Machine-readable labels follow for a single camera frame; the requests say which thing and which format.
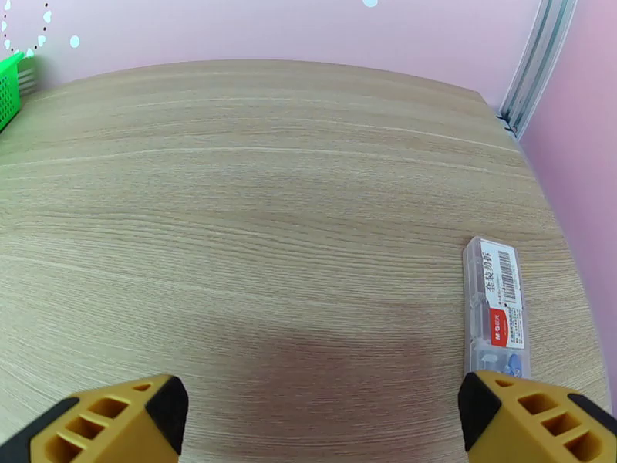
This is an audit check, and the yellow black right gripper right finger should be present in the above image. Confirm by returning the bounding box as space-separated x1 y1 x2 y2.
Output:
457 370 617 463

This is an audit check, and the green plastic basket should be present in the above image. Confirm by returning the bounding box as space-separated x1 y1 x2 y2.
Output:
0 52 38 133

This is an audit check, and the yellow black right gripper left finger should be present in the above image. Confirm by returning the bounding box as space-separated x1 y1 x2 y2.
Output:
0 374 190 463

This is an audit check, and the aluminium frame post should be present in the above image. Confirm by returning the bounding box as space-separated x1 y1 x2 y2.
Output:
498 0 579 140

